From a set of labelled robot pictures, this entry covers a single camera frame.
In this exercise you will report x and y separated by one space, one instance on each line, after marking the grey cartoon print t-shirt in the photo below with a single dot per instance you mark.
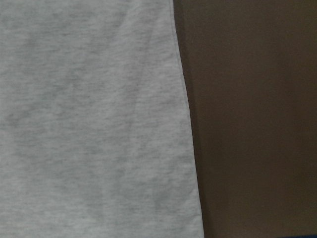
95 130

